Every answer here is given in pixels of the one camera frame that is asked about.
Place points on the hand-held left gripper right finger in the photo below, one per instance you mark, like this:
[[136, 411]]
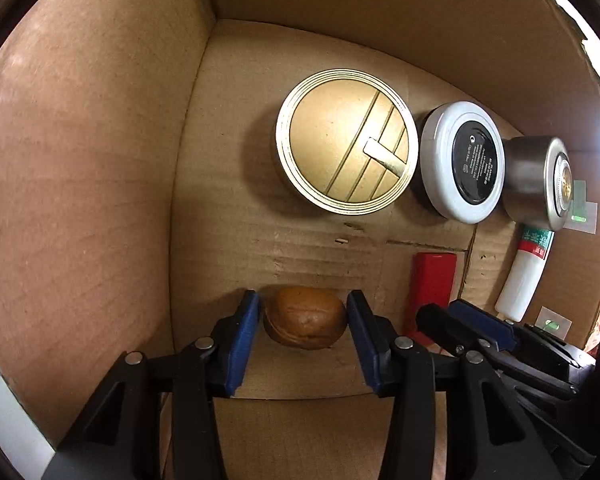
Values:
[[365, 347]]

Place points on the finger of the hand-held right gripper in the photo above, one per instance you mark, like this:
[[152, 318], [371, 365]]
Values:
[[482, 320], [440, 327]]

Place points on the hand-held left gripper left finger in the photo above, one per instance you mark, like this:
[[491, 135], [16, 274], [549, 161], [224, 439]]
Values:
[[241, 345]]

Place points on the red box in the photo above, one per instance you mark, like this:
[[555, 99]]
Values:
[[430, 280]]

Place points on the white tube bottle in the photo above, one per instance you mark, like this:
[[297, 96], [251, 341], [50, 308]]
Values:
[[517, 280]]

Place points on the brown oval bread roll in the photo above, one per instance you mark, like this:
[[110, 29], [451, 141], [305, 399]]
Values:
[[305, 317]]

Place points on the silver round tin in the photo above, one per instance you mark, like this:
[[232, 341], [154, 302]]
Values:
[[525, 180]]

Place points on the black and white round tin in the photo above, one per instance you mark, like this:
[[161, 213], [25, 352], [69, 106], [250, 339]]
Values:
[[472, 160]]

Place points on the gold round tin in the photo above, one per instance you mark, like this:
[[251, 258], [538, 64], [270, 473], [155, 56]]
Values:
[[340, 145]]

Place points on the cardboard box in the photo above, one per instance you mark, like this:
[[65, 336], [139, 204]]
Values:
[[105, 185]]

